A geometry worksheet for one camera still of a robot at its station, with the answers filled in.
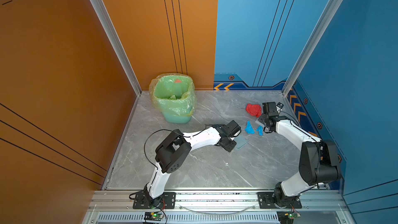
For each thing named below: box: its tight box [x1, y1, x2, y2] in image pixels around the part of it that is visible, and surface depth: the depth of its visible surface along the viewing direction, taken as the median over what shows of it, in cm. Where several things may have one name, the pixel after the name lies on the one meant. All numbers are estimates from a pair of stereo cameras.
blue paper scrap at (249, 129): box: [244, 120, 255, 135], surface depth 101 cm
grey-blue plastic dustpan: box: [233, 135, 249, 150], surface depth 93 cm
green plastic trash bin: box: [153, 74, 195, 124], surface depth 93 cm
